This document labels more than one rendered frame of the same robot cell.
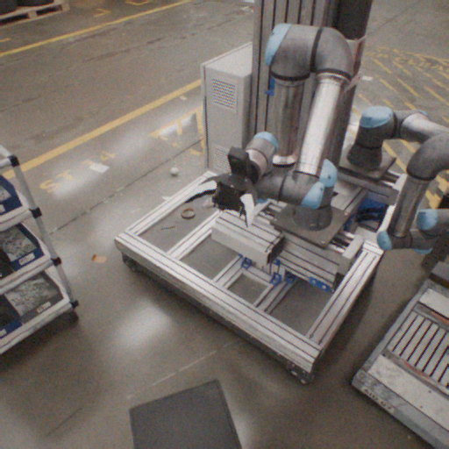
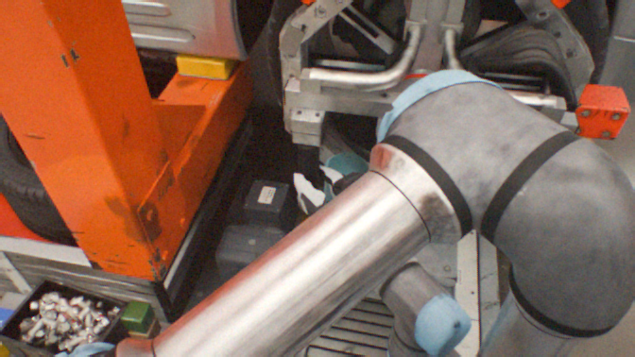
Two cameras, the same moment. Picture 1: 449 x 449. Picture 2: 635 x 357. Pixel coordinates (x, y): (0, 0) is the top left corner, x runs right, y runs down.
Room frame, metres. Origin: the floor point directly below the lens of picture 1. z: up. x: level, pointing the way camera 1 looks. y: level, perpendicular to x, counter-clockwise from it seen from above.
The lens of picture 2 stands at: (1.41, -0.56, 1.41)
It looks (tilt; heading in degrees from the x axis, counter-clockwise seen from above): 46 degrees down; 238
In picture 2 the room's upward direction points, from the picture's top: straight up
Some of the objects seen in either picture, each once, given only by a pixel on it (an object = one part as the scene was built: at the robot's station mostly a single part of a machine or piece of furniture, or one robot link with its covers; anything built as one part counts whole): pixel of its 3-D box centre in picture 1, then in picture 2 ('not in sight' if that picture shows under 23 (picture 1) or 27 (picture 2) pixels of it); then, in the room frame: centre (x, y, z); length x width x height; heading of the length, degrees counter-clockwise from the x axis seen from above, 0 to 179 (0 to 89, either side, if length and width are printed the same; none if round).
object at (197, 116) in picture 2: not in sight; (186, 96); (1.16, -1.57, 0.69); 0.52 x 0.17 x 0.35; 46
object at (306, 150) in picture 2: not in sight; (309, 172); (1.11, -1.07, 0.83); 0.04 x 0.04 x 0.16
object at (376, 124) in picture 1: (374, 124); not in sight; (1.50, -0.62, 0.98); 0.13 x 0.12 x 0.14; 94
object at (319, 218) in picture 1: (312, 206); not in sight; (1.10, -0.31, 0.87); 0.15 x 0.15 x 0.10
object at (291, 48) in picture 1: (286, 117); not in sight; (1.15, -0.19, 1.19); 0.15 x 0.12 x 0.55; 67
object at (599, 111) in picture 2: not in sight; (592, 111); (0.59, -0.91, 0.85); 0.09 x 0.08 x 0.07; 136
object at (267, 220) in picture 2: not in sight; (270, 236); (1.06, -1.39, 0.26); 0.42 x 0.18 x 0.35; 46
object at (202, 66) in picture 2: not in sight; (210, 56); (1.04, -1.70, 0.71); 0.14 x 0.14 x 0.05; 46
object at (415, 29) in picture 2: not in sight; (368, 34); (0.98, -1.10, 1.03); 0.19 x 0.18 x 0.11; 46
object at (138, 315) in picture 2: not in sight; (138, 315); (1.45, -1.08, 0.64); 0.04 x 0.04 x 0.04; 46
